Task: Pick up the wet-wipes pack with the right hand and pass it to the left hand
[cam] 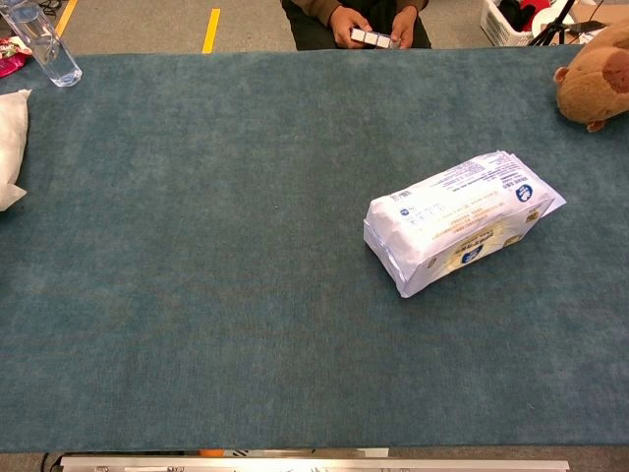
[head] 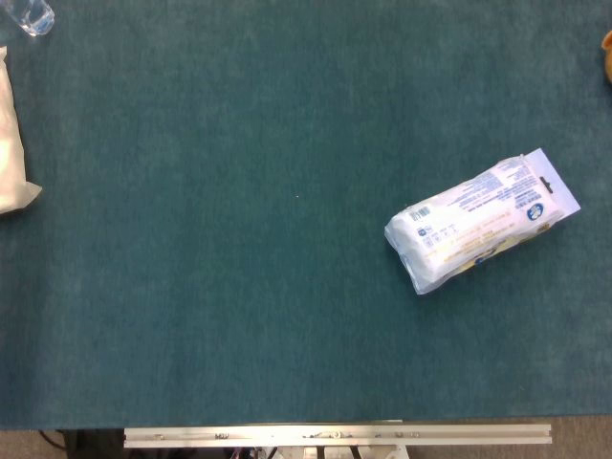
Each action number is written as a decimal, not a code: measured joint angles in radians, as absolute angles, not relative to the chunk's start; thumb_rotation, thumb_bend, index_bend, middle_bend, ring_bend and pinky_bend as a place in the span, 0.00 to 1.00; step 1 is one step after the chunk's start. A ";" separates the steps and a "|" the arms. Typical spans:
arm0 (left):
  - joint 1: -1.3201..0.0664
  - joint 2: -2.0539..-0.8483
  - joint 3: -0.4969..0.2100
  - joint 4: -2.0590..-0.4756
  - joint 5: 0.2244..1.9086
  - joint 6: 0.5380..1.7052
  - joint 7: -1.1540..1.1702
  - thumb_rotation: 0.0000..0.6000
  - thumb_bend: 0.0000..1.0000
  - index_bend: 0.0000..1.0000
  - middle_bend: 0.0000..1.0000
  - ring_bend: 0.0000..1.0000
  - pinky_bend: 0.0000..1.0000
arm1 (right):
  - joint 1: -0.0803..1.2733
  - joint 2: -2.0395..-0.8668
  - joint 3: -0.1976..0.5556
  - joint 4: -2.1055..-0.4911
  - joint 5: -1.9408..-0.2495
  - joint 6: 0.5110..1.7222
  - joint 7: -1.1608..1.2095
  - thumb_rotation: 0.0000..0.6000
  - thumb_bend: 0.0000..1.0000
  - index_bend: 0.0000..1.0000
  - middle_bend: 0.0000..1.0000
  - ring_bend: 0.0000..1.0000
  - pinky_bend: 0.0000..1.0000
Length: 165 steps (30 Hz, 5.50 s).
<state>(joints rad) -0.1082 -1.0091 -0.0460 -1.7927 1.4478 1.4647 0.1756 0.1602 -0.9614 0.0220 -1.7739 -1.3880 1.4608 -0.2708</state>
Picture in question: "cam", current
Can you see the brown plush toy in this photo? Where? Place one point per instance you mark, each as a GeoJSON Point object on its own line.
{"type": "Point", "coordinates": [594, 83]}

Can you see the white plastic basket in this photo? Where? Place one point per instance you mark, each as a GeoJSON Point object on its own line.
{"type": "Point", "coordinates": [496, 27]}

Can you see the clear plastic water bottle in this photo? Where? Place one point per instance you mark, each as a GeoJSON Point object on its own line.
{"type": "Point", "coordinates": [44, 44]}

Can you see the red cloth item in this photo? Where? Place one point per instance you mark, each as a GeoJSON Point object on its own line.
{"type": "Point", "coordinates": [528, 10]}

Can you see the person's left hand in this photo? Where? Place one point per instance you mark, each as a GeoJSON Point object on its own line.
{"type": "Point", "coordinates": [405, 24]}

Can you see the small white box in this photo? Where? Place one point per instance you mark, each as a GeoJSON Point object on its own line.
{"type": "Point", "coordinates": [373, 38]}

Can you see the aluminium rail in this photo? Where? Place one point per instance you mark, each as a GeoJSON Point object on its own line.
{"type": "Point", "coordinates": [314, 464]}

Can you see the person's right hand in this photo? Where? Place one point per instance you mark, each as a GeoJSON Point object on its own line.
{"type": "Point", "coordinates": [344, 19]}

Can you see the white plastic bag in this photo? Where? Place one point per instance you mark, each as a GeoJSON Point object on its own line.
{"type": "Point", "coordinates": [10, 147]}

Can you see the seated person dark clothes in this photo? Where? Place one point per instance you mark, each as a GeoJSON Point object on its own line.
{"type": "Point", "coordinates": [304, 19]}

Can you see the red snack bag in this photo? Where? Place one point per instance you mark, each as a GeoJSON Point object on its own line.
{"type": "Point", "coordinates": [10, 59]}

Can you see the blue white wipes pack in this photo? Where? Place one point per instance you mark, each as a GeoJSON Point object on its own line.
{"type": "Point", "coordinates": [457, 221]}

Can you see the teal table cloth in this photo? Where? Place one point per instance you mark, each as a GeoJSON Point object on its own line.
{"type": "Point", "coordinates": [196, 246]}

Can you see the black tripod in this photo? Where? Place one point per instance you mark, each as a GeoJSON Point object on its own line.
{"type": "Point", "coordinates": [553, 27]}

